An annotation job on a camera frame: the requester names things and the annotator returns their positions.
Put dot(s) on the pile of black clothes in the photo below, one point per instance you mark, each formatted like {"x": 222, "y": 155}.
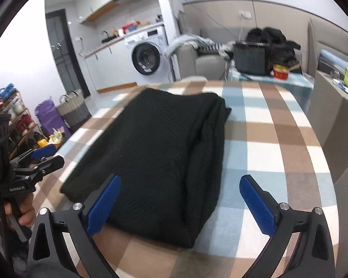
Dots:
{"x": 275, "y": 39}

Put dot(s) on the white upper cabinet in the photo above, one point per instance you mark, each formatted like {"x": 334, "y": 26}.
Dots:
{"x": 98, "y": 3}

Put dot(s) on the dark glass door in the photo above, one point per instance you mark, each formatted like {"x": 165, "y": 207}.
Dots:
{"x": 63, "y": 52}

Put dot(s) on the shoe rack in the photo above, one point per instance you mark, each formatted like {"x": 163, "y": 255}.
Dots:
{"x": 20, "y": 130}

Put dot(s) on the clear glass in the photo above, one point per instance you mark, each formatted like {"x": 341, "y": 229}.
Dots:
{"x": 335, "y": 75}

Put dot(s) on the purple bag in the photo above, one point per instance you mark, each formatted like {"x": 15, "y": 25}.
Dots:
{"x": 49, "y": 118}

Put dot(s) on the blue pillow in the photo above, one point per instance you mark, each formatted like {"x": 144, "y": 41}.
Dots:
{"x": 336, "y": 59}

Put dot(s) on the white washing machine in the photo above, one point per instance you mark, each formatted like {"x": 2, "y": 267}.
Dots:
{"x": 146, "y": 58}

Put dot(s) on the black knit sweater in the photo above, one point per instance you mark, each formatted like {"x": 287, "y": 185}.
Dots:
{"x": 156, "y": 150}

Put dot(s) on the checkered tablecloth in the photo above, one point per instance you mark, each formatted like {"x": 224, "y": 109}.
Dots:
{"x": 264, "y": 136}

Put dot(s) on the woven laundry basket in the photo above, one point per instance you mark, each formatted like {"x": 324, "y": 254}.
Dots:
{"x": 74, "y": 111}

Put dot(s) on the black sink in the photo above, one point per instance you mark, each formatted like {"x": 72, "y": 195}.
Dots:
{"x": 108, "y": 39}

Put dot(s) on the wooden utensil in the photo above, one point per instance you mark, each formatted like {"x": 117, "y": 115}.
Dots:
{"x": 293, "y": 68}

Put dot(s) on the person's left hand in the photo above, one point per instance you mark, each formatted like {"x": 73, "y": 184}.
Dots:
{"x": 26, "y": 211}

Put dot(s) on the white kitchen counter cabinet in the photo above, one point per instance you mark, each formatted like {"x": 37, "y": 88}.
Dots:
{"x": 113, "y": 66}

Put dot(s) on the grey hoodie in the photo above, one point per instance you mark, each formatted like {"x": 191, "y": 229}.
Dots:
{"x": 226, "y": 47}

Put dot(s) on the black rice cooker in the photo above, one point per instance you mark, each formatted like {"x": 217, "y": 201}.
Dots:
{"x": 251, "y": 60}

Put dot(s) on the grey cube cabinet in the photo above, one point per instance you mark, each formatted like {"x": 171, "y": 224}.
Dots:
{"x": 330, "y": 115}

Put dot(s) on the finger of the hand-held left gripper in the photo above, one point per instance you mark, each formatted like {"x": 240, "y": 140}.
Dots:
{"x": 45, "y": 150}
{"x": 50, "y": 163}

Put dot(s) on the grey sofa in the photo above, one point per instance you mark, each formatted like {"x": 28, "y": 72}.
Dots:
{"x": 206, "y": 66}

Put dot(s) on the grey cushion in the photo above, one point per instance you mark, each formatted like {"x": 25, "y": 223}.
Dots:
{"x": 188, "y": 23}

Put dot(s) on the red plastic basket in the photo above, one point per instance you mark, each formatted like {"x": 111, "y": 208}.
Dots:
{"x": 130, "y": 26}

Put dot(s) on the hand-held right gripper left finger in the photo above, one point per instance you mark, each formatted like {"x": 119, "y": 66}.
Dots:
{"x": 104, "y": 208}

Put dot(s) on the red bowl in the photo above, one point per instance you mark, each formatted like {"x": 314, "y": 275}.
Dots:
{"x": 280, "y": 73}

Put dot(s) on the light blue garment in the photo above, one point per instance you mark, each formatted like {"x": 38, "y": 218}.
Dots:
{"x": 179, "y": 42}

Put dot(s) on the houndstooth cushion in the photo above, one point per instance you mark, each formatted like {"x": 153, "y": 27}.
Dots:
{"x": 210, "y": 47}

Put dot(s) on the white round stool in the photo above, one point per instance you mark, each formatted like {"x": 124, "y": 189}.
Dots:
{"x": 195, "y": 78}

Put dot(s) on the teal tablecloth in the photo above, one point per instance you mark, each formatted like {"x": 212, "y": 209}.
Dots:
{"x": 298, "y": 84}

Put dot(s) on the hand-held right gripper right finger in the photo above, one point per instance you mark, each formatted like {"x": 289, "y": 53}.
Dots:
{"x": 256, "y": 205}

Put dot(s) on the black faucet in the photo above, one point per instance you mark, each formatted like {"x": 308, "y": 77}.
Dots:
{"x": 105, "y": 34}

